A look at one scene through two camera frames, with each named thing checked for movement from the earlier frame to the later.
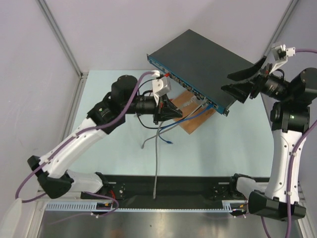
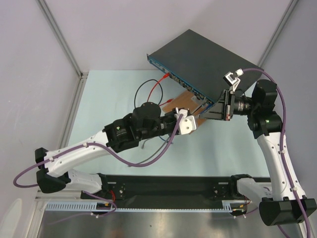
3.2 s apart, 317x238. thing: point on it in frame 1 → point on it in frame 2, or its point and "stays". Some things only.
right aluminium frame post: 292,7 stays
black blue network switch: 202,67 stays
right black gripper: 255,86 → 229,105
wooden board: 194,110 stays
